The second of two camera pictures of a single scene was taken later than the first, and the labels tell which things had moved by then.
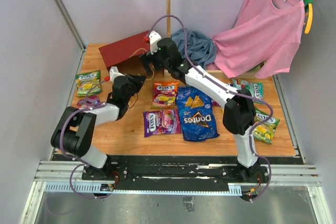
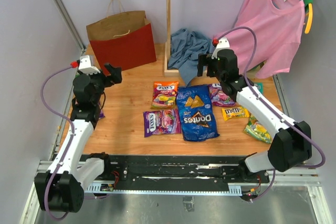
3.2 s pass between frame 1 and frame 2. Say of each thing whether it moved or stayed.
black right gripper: moved
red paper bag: moved
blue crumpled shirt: stayed
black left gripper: moved
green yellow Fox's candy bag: stayed
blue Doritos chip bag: stayed
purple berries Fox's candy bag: stayed
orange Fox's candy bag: stayed
